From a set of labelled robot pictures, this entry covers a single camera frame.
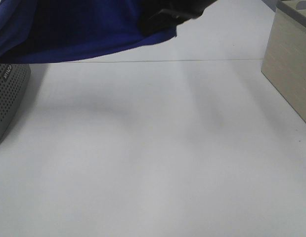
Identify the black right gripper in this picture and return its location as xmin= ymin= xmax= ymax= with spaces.
xmin=139 ymin=0 xmax=216 ymax=35

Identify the blue microfibre towel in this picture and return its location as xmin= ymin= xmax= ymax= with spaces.
xmin=0 ymin=0 xmax=176 ymax=64

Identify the beige storage box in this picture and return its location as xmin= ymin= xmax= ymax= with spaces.
xmin=261 ymin=0 xmax=306 ymax=123

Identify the grey perforated plastic basket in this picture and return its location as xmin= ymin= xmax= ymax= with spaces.
xmin=0 ymin=64 xmax=31 ymax=142

